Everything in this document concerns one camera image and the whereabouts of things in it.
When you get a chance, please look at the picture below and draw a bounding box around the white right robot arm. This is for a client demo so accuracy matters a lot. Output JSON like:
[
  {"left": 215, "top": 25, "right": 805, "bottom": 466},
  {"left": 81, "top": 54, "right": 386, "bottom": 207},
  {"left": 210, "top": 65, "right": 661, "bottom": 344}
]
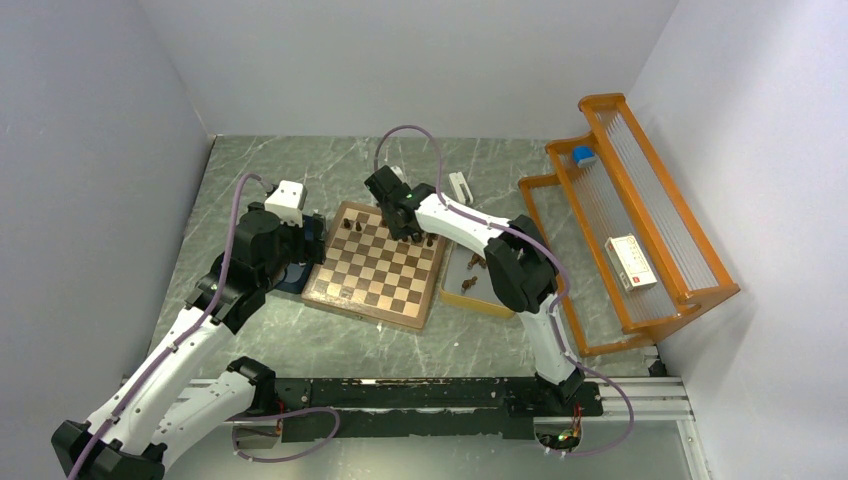
[{"left": 364, "top": 166, "right": 585, "bottom": 414}]

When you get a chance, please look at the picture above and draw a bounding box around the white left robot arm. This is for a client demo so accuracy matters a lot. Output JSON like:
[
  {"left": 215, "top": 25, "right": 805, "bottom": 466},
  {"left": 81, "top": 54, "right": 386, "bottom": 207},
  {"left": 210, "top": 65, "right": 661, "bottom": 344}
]
[{"left": 51, "top": 202, "right": 326, "bottom": 479}]

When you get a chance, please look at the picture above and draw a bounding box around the wooden chess board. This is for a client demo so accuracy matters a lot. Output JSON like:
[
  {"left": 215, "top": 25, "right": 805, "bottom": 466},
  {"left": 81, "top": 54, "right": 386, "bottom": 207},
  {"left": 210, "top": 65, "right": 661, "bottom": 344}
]
[{"left": 301, "top": 201, "right": 447, "bottom": 330}]

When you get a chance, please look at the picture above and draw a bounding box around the dark chess pieces pile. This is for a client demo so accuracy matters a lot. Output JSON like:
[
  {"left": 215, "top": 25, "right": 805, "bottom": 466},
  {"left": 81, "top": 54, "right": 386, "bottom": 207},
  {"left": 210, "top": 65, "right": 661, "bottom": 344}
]
[{"left": 460, "top": 253, "right": 488, "bottom": 294}]

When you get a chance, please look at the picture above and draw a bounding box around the blue tray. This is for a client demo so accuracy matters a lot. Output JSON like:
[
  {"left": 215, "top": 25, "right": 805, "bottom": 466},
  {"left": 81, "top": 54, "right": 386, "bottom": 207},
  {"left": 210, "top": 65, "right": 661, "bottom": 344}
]
[{"left": 275, "top": 262, "right": 314, "bottom": 295}]

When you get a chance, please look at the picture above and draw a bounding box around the white clip on table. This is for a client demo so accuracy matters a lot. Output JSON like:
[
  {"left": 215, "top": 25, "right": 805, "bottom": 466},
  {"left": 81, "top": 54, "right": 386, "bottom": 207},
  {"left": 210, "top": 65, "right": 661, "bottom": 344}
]
[{"left": 448, "top": 172, "right": 474, "bottom": 206}]

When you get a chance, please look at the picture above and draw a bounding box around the yellow metal tin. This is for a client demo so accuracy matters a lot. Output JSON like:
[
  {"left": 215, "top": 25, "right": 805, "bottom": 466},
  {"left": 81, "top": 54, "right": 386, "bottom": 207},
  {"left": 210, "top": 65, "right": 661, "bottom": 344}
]
[{"left": 439, "top": 242, "right": 515, "bottom": 319}]

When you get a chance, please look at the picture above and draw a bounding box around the blue round object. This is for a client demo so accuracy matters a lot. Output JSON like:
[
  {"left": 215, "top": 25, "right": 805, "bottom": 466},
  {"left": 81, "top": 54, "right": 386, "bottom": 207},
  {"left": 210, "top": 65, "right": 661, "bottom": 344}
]
[{"left": 572, "top": 145, "right": 597, "bottom": 168}]

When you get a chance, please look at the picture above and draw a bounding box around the white small box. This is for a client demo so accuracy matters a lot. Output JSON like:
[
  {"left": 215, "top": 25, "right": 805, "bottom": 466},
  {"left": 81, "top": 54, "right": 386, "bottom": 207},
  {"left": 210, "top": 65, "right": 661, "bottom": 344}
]
[{"left": 604, "top": 234, "right": 657, "bottom": 291}]

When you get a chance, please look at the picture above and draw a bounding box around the orange wooden rack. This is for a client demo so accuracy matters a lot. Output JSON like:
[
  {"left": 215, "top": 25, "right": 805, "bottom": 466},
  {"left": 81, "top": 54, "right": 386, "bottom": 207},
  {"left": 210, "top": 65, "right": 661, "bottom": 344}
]
[{"left": 518, "top": 93, "right": 740, "bottom": 357}]

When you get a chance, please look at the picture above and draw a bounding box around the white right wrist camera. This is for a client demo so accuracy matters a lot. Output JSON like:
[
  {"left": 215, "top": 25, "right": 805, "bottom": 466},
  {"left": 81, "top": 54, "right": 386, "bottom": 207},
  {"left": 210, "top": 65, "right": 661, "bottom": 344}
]
[{"left": 390, "top": 165, "right": 407, "bottom": 183}]

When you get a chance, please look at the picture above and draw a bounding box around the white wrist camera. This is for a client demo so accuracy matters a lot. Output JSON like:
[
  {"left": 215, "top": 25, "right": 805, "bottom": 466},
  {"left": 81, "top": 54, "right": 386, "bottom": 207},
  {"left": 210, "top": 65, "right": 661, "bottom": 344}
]
[
  {"left": 390, "top": 165, "right": 407, "bottom": 183},
  {"left": 264, "top": 180, "right": 307, "bottom": 228}
]

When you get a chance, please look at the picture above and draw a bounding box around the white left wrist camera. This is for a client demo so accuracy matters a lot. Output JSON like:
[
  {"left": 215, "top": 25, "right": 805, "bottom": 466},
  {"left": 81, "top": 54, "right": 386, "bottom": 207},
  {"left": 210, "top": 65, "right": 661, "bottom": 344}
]
[{"left": 264, "top": 180, "right": 307, "bottom": 228}]

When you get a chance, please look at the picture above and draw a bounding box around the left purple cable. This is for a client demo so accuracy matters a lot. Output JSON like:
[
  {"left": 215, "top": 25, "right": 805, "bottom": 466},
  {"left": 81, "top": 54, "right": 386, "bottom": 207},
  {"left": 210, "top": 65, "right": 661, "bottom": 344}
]
[{"left": 66, "top": 173, "right": 342, "bottom": 480}]

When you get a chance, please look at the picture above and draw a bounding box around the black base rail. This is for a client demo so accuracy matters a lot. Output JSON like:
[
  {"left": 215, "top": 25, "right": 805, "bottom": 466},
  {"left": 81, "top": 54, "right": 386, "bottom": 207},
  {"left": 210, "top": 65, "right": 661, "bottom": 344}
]
[{"left": 267, "top": 377, "right": 604, "bottom": 443}]

